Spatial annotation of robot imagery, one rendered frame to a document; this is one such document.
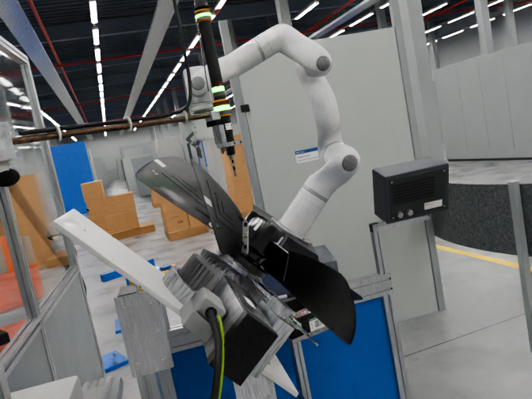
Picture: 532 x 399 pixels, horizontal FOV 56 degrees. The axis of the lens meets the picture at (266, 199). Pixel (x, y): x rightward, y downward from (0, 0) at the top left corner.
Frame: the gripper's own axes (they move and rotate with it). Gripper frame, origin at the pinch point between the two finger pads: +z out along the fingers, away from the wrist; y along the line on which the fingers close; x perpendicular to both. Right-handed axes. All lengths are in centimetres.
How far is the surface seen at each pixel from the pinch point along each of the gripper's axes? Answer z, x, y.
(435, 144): 59, -513, -394
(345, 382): 95, 15, -31
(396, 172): 20, 20, -62
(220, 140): -3, 53, 3
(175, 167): 1, 48, 16
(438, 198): 33, 19, -78
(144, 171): 1, 55, 24
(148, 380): 50, 68, 33
